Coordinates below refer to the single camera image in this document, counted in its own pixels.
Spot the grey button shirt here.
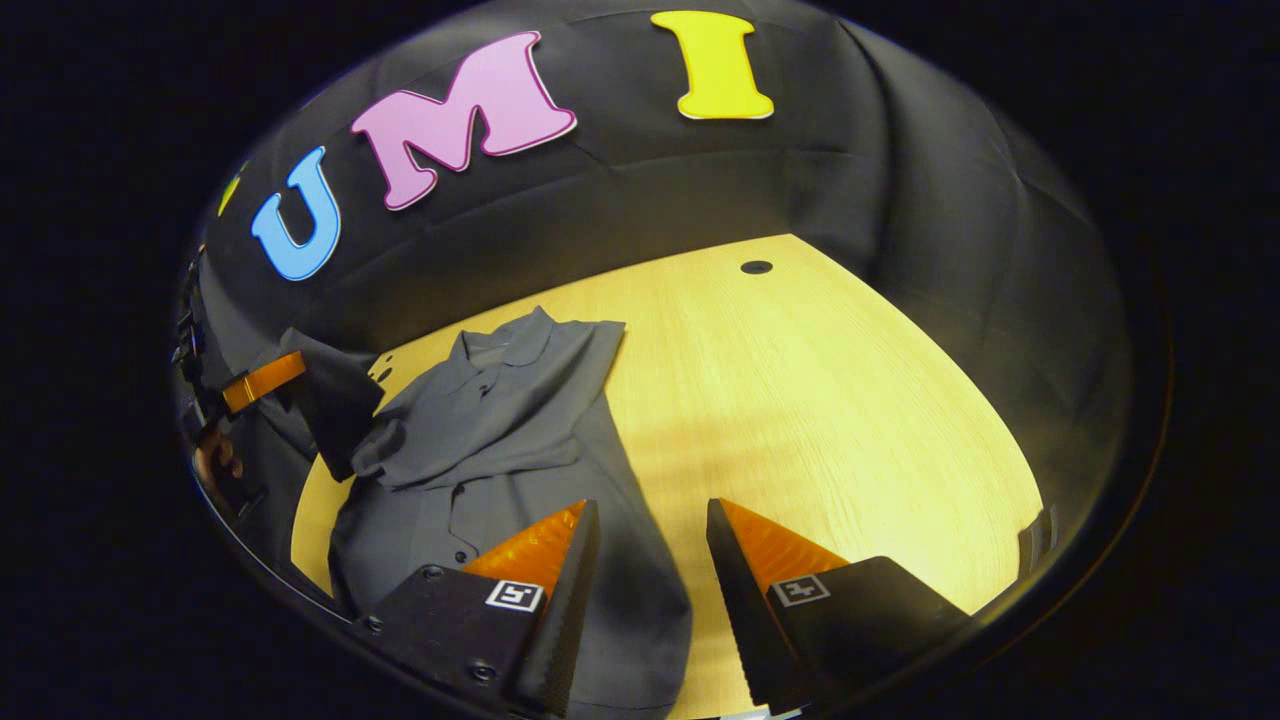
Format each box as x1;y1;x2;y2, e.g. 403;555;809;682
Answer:
278;305;696;720

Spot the black backdrop cloth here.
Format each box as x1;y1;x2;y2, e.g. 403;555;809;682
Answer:
170;0;1136;521

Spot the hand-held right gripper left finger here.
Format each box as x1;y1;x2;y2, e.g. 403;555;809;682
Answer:
350;498;601;719

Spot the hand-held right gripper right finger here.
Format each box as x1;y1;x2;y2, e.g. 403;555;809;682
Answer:
705;497;976;716

